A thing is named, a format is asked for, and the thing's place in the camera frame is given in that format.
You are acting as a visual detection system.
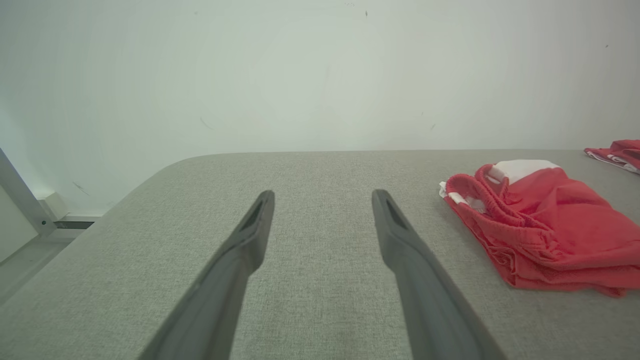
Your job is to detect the red Bulls basketball shorts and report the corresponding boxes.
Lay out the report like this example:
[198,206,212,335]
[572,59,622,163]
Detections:
[438,159,640,299]

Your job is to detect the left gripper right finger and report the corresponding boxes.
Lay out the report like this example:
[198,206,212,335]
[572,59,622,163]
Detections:
[371,188,509,360]

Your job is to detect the red shirt with white sleeves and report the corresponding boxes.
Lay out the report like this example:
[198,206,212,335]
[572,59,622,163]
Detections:
[584,139,640,175]

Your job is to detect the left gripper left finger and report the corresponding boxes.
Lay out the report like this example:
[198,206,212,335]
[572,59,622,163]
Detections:
[137,189,276,360]

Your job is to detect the white partition panel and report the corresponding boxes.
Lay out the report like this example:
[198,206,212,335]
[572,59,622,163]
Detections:
[0,185,40,264]

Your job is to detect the grey metal partition post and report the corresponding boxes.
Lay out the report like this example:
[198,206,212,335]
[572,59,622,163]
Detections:
[0,148,57,237]

